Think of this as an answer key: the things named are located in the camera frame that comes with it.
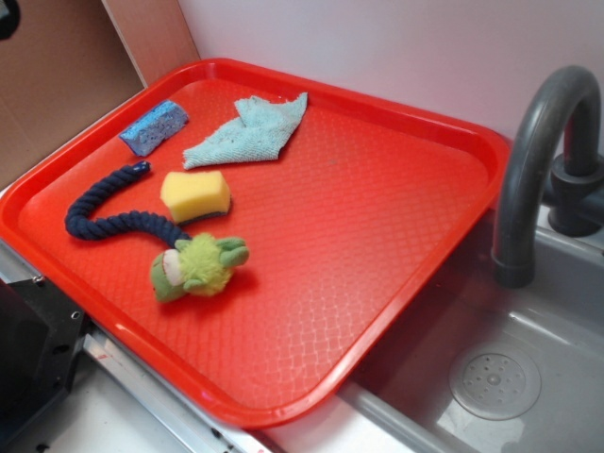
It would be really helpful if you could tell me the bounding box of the black object top left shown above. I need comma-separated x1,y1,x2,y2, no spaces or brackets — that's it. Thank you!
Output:
0,0,21,41

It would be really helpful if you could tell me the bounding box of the yellow sponge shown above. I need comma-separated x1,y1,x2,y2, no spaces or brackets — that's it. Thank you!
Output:
159,171,231,224

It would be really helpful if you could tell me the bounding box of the light blue cloth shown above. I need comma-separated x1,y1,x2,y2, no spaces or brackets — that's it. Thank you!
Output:
183,92,308,170

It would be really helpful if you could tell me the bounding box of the brown cardboard box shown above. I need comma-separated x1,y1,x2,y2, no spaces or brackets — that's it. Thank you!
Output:
1,1,199,187

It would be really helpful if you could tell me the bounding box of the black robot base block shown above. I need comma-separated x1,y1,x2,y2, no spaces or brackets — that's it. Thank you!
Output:
1,278,88,443

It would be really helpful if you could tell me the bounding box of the blue sponge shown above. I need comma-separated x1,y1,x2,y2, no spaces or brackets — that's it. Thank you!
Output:
119,100,189,157

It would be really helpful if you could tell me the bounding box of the green plush rope toy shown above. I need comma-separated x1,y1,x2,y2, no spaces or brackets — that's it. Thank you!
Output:
64,160,250,303

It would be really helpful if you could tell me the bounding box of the silver metal rail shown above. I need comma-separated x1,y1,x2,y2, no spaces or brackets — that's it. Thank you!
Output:
0,238,265,453

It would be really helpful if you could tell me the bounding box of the red plastic tray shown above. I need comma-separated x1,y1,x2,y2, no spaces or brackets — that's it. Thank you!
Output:
1,59,510,428

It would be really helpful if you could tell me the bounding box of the grey toy faucet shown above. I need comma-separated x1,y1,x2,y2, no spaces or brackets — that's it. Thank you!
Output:
492,66,603,288

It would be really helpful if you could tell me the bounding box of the grey toy sink basin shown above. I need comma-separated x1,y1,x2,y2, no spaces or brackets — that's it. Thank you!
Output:
340,217,603,452

